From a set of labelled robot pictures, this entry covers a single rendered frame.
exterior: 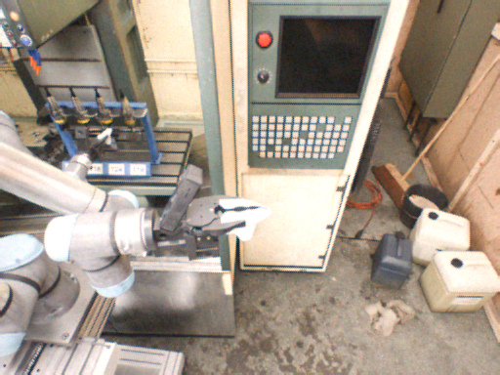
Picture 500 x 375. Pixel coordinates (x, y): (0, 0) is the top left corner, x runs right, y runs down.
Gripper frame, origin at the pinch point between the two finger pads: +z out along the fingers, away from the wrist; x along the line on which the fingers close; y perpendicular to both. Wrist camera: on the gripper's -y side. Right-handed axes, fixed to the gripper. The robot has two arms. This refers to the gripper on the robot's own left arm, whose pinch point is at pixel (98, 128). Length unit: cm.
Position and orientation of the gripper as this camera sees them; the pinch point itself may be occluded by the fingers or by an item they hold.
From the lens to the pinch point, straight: 161.1
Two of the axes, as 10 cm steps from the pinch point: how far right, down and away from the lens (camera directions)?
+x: 10.0, 0.2, -0.2
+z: 0.3, -7.3, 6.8
